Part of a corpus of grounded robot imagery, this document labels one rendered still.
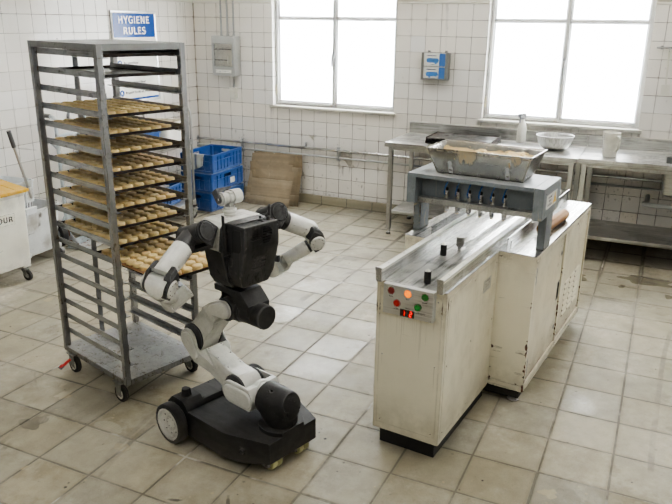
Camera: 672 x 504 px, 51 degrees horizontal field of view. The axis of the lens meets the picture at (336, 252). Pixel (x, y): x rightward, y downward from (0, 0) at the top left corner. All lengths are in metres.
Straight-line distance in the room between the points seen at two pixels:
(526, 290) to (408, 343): 0.77
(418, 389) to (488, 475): 0.49
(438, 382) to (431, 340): 0.20
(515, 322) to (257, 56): 4.99
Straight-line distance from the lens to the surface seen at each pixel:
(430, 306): 3.01
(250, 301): 3.11
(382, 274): 3.08
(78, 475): 3.44
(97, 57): 3.38
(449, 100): 7.03
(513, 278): 3.63
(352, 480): 3.25
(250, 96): 7.96
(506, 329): 3.74
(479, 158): 3.58
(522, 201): 3.61
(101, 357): 4.10
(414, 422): 3.33
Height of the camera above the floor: 1.93
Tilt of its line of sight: 18 degrees down
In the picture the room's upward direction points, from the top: 1 degrees clockwise
